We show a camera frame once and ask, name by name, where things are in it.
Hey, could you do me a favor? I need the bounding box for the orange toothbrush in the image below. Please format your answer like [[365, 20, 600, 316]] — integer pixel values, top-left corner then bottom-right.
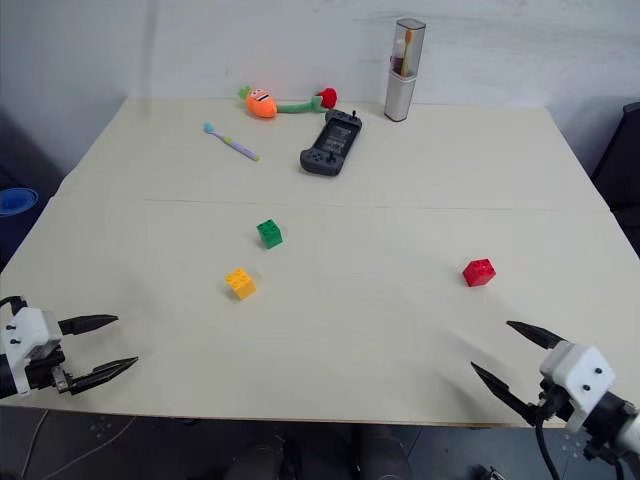
[[401, 28, 416, 79]]

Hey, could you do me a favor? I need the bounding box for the dark grey game controller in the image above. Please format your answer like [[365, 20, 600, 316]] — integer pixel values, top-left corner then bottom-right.
[[299, 108, 364, 178]]

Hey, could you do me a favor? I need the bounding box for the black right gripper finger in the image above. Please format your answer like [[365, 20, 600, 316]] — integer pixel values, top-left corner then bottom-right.
[[470, 361, 540, 427], [506, 320, 571, 351]]

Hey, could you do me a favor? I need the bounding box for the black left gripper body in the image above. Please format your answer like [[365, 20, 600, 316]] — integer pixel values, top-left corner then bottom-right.
[[24, 346, 75, 397]]

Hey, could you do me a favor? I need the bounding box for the purple and blue toothbrush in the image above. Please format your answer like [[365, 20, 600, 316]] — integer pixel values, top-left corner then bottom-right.
[[202, 121, 261, 163]]

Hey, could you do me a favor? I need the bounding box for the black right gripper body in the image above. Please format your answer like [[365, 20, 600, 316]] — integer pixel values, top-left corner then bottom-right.
[[532, 377, 576, 423]]

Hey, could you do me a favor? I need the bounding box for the red toy brick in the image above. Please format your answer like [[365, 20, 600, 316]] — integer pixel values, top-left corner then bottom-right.
[[462, 257, 499, 288]]

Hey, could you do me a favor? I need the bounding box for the blue round container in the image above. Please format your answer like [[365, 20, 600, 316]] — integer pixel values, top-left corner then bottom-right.
[[0, 187, 39, 218]]

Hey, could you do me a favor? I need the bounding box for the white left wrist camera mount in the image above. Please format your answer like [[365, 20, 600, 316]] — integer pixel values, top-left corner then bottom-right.
[[0, 307, 63, 396]]

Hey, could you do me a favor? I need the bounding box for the yellow toy brick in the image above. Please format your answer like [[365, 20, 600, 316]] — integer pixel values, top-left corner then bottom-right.
[[223, 267, 258, 302]]

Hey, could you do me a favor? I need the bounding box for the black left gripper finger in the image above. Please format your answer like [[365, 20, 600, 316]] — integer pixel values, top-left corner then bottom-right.
[[57, 313, 120, 336], [67, 356, 140, 397]]

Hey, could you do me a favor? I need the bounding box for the red rose plush toy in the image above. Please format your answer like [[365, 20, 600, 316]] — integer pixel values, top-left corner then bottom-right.
[[276, 87, 338, 115]]

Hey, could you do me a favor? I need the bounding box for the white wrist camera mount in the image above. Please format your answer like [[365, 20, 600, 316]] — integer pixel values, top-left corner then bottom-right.
[[0, 307, 63, 396], [538, 340, 616, 432]]

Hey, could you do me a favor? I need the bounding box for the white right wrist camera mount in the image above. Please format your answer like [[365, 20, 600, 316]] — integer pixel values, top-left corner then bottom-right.
[[538, 340, 616, 432]]

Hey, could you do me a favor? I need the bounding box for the black chair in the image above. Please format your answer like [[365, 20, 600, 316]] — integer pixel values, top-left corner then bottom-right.
[[590, 101, 640, 251]]

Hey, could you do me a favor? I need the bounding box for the green toy brick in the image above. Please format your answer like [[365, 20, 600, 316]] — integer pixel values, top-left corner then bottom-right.
[[255, 217, 285, 250]]

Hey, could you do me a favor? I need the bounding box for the orange carrot plush toy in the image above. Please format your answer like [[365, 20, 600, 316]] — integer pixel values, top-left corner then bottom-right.
[[237, 85, 280, 120]]

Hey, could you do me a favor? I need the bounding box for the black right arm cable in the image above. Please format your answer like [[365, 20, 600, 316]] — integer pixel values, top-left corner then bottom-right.
[[534, 394, 562, 480]]

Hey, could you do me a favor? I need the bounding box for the white toothbrush travel case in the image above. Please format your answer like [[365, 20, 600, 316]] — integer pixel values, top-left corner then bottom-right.
[[383, 17, 428, 123]]

